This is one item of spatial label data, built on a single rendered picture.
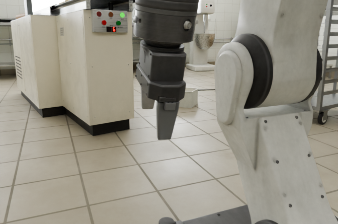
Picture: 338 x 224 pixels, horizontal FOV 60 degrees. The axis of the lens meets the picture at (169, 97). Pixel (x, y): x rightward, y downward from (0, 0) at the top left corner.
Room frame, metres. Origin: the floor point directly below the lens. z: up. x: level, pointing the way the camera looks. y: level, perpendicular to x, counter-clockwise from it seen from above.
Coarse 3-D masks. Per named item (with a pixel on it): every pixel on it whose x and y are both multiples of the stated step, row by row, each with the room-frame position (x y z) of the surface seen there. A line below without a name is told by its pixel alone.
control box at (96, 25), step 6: (96, 12) 1.90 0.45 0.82; (102, 12) 1.92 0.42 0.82; (108, 12) 1.95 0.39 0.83; (114, 12) 1.97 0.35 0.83; (120, 12) 1.99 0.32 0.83; (126, 12) 2.02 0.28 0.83; (96, 18) 1.90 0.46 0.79; (102, 18) 1.92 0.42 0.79; (108, 18) 1.95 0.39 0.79; (114, 18) 1.97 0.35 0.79; (120, 18) 1.99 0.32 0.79; (126, 18) 2.02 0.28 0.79; (96, 24) 1.90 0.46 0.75; (102, 24) 1.92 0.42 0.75; (108, 24) 1.94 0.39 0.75; (114, 24) 1.97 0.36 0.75; (126, 24) 2.02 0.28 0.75; (96, 30) 1.90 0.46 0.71; (102, 30) 1.92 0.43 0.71; (114, 30) 1.96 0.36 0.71; (120, 30) 1.99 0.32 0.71; (126, 30) 2.02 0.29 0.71
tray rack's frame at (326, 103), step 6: (318, 36) 2.87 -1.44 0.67; (336, 60) 2.70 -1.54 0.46; (336, 66) 2.69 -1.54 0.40; (336, 72) 2.69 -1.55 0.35; (336, 78) 2.68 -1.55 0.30; (336, 84) 2.68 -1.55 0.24; (324, 96) 2.56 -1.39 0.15; (330, 96) 2.56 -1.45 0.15; (336, 96) 2.56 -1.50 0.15; (312, 102) 2.32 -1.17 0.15; (324, 102) 2.32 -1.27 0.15; (330, 102) 2.32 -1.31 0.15; (336, 102) 2.32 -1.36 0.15; (312, 108) 2.20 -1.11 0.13; (324, 108) 2.18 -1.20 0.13; (330, 108) 2.23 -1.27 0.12; (324, 114) 2.18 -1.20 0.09
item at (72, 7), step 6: (84, 0) 1.88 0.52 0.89; (90, 0) 1.88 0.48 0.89; (66, 6) 2.22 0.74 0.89; (72, 6) 2.09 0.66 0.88; (78, 6) 1.99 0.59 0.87; (84, 6) 1.89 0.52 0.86; (90, 6) 1.88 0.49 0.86; (54, 12) 2.52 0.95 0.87; (60, 12) 2.36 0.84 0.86; (66, 12) 2.23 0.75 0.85
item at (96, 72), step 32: (64, 32) 2.26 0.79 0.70; (96, 32) 1.93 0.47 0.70; (128, 32) 2.06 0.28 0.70; (64, 64) 2.32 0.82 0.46; (96, 64) 1.92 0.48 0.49; (128, 64) 2.05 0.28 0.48; (64, 96) 2.38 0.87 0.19; (96, 96) 1.92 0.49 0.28; (128, 96) 2.05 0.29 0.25; (96, 128) 1.94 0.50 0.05; (128, 128) 2.08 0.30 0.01
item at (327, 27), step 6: (330, 0) 2.15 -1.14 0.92; (330, 6) 2.15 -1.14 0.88; (330, 12) 2.15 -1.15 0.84; (330, 18) 2.16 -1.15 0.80; (330, 24) 2.16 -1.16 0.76; (324, 30) 2.17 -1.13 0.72; (324, 36) 2.17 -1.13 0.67; (324, 42) 2.16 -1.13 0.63; (324, 48) 2.16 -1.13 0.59; (324, 54) 2.16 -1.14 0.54; (324, 60) 2.15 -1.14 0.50; (324, 66) 2.15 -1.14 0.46; (324, 72) 2.16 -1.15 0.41; (324, 78) 2.16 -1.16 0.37; (318, 90) 2.17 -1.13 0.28; (318, 96) 2.17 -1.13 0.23; (318, 102) 2.16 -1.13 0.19; (318, 108) 2.16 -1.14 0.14
